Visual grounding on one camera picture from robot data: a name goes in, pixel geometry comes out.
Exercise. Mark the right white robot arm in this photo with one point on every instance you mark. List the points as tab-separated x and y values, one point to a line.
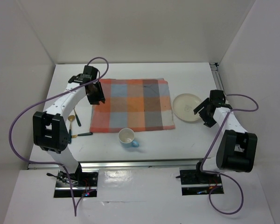
237	148

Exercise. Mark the aluminium rail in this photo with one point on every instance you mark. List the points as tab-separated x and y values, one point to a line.
226	93
140	163

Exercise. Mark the gold knife green handle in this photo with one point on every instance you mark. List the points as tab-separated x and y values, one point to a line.
82	134

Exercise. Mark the aluminium right side rail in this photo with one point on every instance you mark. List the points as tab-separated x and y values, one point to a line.
226	93

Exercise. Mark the aluminium front rail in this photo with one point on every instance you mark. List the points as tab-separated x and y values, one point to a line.
140	163

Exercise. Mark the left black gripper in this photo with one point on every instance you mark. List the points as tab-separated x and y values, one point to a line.
100	96

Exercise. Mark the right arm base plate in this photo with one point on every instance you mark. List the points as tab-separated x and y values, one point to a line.
193	182

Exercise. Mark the light blue mug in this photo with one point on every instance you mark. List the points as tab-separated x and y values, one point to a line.
127	138

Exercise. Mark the cream ceramic plate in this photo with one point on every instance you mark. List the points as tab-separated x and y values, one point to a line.
183	107

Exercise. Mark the orange blue checkered cloth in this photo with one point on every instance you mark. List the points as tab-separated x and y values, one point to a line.
138	104

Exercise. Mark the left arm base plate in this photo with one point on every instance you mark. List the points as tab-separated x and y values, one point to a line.
86	186

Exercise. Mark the gold spoon green handle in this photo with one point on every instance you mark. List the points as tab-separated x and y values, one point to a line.
71	118

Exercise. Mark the gold fork green handle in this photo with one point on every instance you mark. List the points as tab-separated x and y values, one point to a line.
77	118

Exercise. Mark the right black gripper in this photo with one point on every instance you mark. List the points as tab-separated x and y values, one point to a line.
209	122

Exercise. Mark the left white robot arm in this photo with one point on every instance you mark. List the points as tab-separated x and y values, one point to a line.
49	129

